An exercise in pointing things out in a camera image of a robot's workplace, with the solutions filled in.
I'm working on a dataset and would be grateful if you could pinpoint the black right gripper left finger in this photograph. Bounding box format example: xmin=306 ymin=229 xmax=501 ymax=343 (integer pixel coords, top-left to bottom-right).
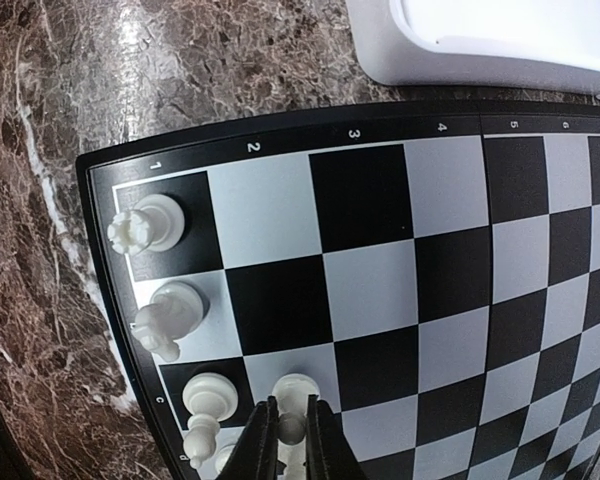
xmin=216 ymin=396 xmax=279 ymax=480

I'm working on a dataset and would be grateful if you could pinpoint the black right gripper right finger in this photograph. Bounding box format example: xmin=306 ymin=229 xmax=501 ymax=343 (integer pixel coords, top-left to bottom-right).
xmin=305 ymin=395 xmax=368 ymax=480

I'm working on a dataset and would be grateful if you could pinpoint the white chess pawn piece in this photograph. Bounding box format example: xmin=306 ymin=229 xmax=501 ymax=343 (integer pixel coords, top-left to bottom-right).
xmin=182 ymin=372 xmax=239 ymax=469

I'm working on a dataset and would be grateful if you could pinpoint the white chess rook piece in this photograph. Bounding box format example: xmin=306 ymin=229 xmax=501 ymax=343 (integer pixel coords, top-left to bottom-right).
xmin=131 ymin=281 xmax=205 ymax=362

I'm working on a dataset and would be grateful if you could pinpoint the black and grey chessboard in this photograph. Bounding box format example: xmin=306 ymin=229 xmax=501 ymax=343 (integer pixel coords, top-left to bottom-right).
xmin=76 ymin=101 xmax=600 ymax=479

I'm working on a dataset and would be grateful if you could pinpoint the white plastic parts tray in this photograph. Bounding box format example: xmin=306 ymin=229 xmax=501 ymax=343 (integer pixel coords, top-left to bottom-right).
xmin=346 ymin=0 xmax=600 ymax=100

